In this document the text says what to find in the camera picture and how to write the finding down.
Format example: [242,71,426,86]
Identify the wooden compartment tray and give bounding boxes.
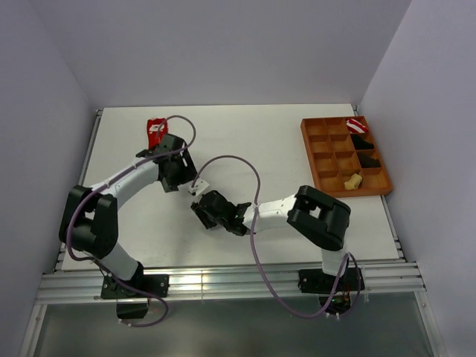
[300,116,393,198]

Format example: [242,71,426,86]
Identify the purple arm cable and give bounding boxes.
[63,115,197,328]
[191,155,361,320]

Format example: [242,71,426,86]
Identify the yellow sock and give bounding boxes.
[344,173,363,190]

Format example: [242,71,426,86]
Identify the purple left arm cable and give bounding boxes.
[63,115,197,328]

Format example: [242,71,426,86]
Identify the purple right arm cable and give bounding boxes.
[191,155,361,320]

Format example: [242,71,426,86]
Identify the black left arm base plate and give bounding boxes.
[100,274,169,300]

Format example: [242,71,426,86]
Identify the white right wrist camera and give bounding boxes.
[187,178,210,197]

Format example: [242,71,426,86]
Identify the black rolled sock upper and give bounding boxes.
[350,133,375,150]

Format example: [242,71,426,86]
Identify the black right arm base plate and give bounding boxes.
[297,267,365,295]

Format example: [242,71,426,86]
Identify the aluminium frame rail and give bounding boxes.
[35,260,426,305]

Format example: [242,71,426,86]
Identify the dark brown rolled sock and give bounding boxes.
[356,150,381,169]

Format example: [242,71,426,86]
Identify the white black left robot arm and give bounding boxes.
[59,134,196,297]

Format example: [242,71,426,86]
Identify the red white striped rolled sock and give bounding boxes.
[345,116,369,134]

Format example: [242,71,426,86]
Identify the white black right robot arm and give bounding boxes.
[188,180,351,290]

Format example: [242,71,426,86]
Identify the red sock with white pattern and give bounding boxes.
[147,118,168,149]

